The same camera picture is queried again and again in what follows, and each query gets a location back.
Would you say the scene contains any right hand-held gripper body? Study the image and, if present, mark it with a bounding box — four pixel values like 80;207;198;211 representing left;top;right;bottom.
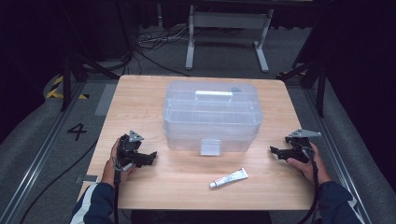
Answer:
285;128;322;164

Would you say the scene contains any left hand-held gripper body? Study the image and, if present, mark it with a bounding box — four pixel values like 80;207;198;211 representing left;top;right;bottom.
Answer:
117;130;149;168

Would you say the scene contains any white ointment tube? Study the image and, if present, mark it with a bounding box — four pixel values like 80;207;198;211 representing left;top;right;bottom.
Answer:
208;167;249;189

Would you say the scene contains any clear plastic storage box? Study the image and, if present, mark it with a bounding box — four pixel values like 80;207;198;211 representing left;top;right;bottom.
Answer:
162;79;264;157

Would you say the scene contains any person's left hand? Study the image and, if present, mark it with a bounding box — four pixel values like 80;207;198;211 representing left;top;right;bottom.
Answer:
100;137;138;189

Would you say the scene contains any person's right hand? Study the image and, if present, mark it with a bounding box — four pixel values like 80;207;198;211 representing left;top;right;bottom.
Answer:
286;142;332;185

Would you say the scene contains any grey tape piece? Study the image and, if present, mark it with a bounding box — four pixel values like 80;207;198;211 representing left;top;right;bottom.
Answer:
74;175;99;185

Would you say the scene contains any black metal stand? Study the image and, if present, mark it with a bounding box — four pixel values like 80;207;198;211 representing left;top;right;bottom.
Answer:
276;58;329;119
60;3;121;113

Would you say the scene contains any right hand-held gripper cable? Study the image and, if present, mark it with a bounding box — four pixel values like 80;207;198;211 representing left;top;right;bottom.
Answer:
296;148;320;224

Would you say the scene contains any hand-held gripper cable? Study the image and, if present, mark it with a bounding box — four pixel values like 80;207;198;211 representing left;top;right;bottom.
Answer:
296;148;320;224
111;157;129;224

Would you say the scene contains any metal floor rail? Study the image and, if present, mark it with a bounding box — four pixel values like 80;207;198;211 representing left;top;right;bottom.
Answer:
0;81;87;224
303;88;374;224

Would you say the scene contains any left hand-held gripper cable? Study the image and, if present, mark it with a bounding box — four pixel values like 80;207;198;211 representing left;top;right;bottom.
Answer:
111;157;129;224

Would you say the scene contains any black floor cable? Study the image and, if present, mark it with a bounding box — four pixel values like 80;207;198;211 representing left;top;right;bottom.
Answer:
19;139;99;224

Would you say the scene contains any tangle of floor cables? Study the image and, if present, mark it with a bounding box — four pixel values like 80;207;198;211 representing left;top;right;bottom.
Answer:
133;25;191;77

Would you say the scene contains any grey metal table frame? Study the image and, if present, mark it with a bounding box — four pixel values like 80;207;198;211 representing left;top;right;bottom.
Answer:
184;4;276;75

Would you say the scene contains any grey metal post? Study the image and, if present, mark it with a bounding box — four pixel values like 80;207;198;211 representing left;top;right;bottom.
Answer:
156;3;164;28

